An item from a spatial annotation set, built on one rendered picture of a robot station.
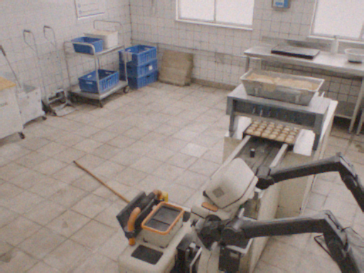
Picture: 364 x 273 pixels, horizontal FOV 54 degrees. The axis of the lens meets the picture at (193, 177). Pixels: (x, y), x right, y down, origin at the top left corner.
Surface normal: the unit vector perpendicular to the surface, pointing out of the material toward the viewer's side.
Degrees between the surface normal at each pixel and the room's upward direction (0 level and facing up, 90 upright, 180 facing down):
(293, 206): 90
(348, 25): 90
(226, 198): 90
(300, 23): 90
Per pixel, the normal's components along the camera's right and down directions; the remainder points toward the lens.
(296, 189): -0.44, 0.48
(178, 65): -0.46, 0.13
